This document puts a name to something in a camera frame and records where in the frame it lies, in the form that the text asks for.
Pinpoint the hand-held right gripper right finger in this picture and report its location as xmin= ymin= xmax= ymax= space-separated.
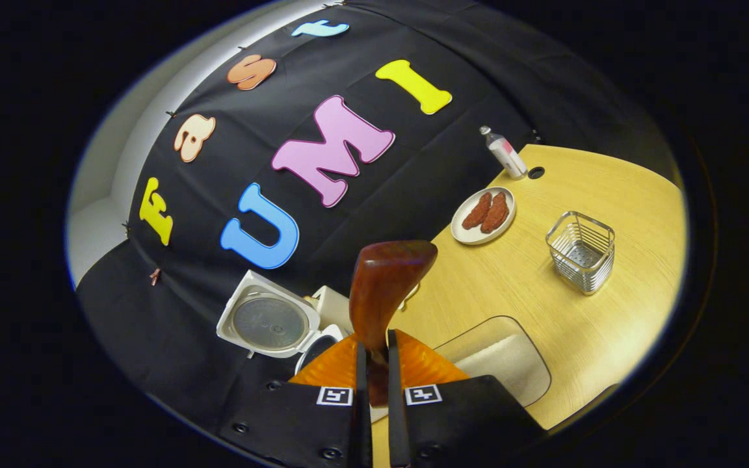
xmin=388 ymin=328 xmax=544 ymax=468

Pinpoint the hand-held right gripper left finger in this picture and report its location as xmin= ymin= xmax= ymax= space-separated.
xmin=218 ymin=331 xmax=373 ymax=468

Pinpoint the clear container of white rice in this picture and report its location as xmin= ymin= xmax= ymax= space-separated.
xmin=433 ymin=316 xmax=552 ymax=408

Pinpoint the brown wooden spoon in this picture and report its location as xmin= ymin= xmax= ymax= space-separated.
xmin=348 ymin=240 xmax=439 ymax=407

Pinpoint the white rice cooker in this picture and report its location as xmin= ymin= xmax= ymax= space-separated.
xmin=217 ymin=270 xmax=352 ymax=376

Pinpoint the metal wire chopstick holder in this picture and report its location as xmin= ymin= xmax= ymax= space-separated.
xmin=545 ymin=211 xmax=616 ymax=296

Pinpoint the white toaster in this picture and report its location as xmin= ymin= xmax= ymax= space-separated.
xmin=313 ymin=285 xmax=354 ymax=335

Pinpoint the white oval plate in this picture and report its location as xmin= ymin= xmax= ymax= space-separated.
xmin=451 ymin=187 xmax=517 ymax=246

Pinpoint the red meat piece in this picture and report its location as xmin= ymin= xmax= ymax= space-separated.
xmin=462 ymin=192 xmax=493 ymax=229
xmin=480 ymin=192 xmax=510 ymax=234

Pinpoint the small clear bottle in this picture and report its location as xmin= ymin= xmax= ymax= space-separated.
xmin=479 ymin=125 xmax=529 ymax=180

